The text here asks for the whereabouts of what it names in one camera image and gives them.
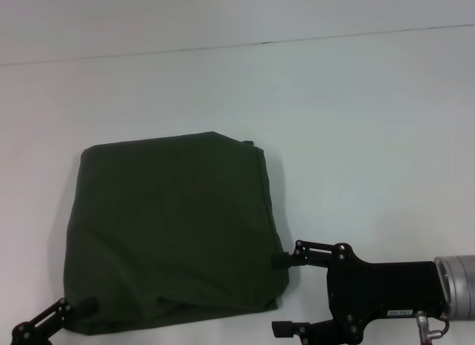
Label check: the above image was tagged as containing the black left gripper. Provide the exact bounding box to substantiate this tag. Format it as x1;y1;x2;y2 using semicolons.
10;296;100;345

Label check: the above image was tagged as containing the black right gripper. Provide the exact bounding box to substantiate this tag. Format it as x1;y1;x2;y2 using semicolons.
270;239;449;345

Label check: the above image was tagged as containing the dark green FREE t-shirt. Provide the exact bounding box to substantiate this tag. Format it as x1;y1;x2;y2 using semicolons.
62;130;291;338

